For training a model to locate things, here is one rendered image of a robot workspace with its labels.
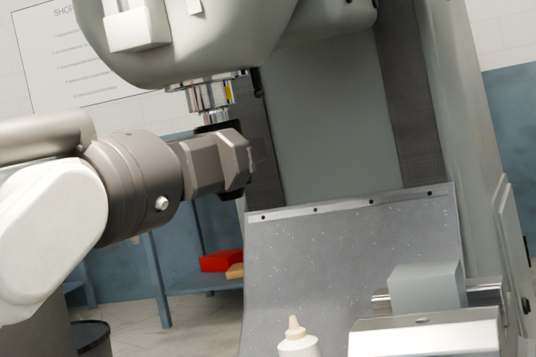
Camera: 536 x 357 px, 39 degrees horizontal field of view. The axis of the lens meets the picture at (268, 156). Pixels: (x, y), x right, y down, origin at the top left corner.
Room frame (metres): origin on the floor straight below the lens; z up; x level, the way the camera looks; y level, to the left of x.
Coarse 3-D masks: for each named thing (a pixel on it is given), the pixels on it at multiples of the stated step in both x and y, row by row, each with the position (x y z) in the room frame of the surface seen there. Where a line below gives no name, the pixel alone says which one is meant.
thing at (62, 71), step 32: (64, 0) 5.74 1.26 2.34; (32, 32) 5.87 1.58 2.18; (64, 32) 5.77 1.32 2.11; (32, 64) 5.90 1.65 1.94; (64, 64) 5.79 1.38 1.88; (96, 64) 5.69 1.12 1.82; (32, 96) 5.92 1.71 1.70; (64, 96) 5.81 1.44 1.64; (96, 96) 5.71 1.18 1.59; (128, 96) 5.61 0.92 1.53
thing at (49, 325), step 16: (48, 304) 0.83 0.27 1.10; (64, 304) 0.85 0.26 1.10; (32, 320) 0.80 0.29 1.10; (48, 320) 0.82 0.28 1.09; (64, 320) 0.84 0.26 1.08; (0, 336) 0.76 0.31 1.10; (16, 336) 0.78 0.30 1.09; (32, 336) 0.80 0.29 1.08; (48, 336) 0.82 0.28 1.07; (64, 336) 0.84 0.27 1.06; (0, 352) 0.76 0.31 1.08; (16, 352) 0.78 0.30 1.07; (32, 352) 0.80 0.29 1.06; (48, 352) 0.81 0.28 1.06; (64, 352) 0.83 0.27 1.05
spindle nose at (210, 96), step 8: (224, 80) 0.72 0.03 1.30; (184, 88) 0.73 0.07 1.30; (192, 88) 0.72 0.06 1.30; (200, 88) 0.71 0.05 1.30; (208, 88) 0.71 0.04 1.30; (216, 88) 0.71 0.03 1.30; (224, 88) 0.72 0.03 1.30; (232, 88) 0.73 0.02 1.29; (192, 96) 0.72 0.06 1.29; (200, 96) 0.71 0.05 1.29; (208, 96) 0.71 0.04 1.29; (216, 96) 0.71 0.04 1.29; (224, 96) 0.72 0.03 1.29; (232, 96) 0.72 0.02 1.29; (192, 104) 0.72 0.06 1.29; (200, 104) 0.71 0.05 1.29; (208, 104) 0.71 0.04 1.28; (216, 104) 0.71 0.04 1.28; (224, 104) 0.71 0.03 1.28; (232, 104) 0.75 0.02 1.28; (192, 112) 0.72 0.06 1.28
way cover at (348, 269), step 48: (384, 192) 1.05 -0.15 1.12; (432, 192) 1.02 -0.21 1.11; (288, 240) 1.09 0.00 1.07; (336, 240) 1.05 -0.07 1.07; (384, 240) 1.02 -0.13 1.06; (432, 240) 1.00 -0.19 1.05; (288, 288) 1.06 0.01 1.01; (336, 288) 1.03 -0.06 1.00; (240, 336) 1.04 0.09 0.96; (336, 336) 0.98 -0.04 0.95
